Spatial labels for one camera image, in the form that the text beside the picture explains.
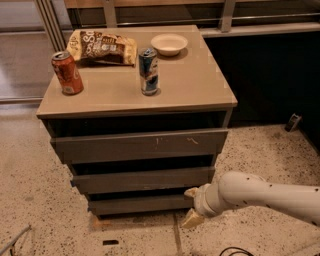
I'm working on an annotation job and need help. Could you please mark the orange soda can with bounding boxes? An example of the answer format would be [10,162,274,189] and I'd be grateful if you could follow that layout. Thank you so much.
[51,51,84,95]

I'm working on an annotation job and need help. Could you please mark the white bowl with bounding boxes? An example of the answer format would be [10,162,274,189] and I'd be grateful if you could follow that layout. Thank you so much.
[151,34,188,56]

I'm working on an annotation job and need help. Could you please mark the brown chip bag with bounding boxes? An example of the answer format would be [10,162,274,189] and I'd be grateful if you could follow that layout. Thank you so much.
[67,30,137,66]

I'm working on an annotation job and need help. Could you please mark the small black floor object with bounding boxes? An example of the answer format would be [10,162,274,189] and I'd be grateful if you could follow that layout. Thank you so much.
[285,113,302,132]

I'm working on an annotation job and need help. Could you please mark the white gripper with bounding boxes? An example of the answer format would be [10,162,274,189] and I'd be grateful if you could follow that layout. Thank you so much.
[181,184,223,229]

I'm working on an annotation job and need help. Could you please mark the blue energy drink can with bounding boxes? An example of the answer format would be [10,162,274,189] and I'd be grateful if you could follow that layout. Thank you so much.
[139,48,158,96]

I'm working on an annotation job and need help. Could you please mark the grey drawer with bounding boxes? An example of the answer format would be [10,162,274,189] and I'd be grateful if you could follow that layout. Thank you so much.
[72,167,215,194]
[88,194,194,216]
[51,129,228,164]

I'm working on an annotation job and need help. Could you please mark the metal railing frame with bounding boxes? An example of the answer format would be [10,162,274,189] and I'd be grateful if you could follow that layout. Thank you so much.
[31,0,320,50]

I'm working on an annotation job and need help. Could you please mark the grey bottom drawer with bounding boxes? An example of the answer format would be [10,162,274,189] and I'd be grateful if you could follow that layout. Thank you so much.
[88,194,194,216]

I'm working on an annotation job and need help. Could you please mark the grey top drawer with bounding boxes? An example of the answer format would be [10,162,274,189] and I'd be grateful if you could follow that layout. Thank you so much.
[51,129,228,164]

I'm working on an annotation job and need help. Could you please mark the grey metal rod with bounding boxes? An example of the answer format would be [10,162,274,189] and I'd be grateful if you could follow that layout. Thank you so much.
[0,225,31,256]

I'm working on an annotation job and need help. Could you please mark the grey three-drawer cabinet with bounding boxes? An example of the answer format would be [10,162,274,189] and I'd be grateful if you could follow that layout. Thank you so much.
[37,26,237,203]

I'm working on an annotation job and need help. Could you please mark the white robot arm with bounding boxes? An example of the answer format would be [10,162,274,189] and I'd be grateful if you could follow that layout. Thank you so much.
[182,171,320,228]

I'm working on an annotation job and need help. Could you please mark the black cable on floor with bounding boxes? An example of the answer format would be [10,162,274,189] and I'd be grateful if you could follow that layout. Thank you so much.
[218,246,255,256]

